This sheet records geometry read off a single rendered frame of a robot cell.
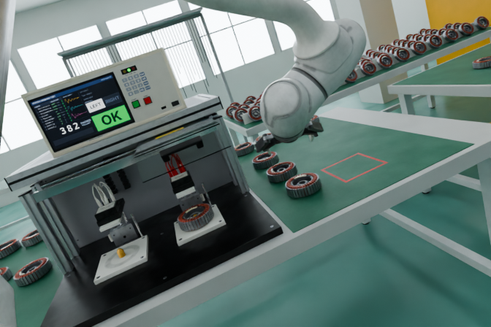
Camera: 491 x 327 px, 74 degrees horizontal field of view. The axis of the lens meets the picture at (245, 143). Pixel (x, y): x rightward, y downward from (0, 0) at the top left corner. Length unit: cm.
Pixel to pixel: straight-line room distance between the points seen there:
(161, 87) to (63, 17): 661
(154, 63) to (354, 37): 63
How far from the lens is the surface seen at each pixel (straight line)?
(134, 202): 130
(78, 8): 764
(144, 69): 111
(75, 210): 133
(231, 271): 86
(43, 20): 773
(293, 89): 64
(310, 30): 68
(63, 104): 114
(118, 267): 105
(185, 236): 102
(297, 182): 110
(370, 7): 468
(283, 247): 87
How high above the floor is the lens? 122
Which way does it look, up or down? 14 degrees down
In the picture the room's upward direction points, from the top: 20 degrees counter-clockwise
